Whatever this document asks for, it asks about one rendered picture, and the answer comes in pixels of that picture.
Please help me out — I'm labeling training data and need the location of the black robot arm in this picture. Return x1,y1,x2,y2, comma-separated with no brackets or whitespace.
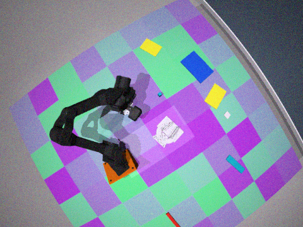
49,76,135,176

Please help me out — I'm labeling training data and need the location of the teal rectangular bar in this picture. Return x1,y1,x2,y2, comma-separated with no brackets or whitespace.
226,155,245,173

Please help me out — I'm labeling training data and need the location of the yellow rectangular plate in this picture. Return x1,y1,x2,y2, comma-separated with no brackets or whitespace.
204,84,227,109
140,39,162,56

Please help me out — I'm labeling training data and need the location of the blue flat rectangular plate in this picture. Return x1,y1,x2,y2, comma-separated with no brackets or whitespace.
180,51,214,84

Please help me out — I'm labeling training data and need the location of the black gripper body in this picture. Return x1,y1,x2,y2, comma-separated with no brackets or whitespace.
120,98,142,121

